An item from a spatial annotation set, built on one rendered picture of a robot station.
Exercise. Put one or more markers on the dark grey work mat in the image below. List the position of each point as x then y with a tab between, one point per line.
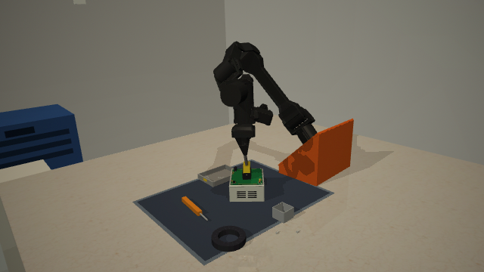
194	232

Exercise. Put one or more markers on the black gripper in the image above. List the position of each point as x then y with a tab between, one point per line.
243	131

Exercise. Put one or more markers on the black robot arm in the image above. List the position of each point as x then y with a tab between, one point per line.
246	57

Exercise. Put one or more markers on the yellow power plug with grey cables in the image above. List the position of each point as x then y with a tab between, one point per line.
246	166

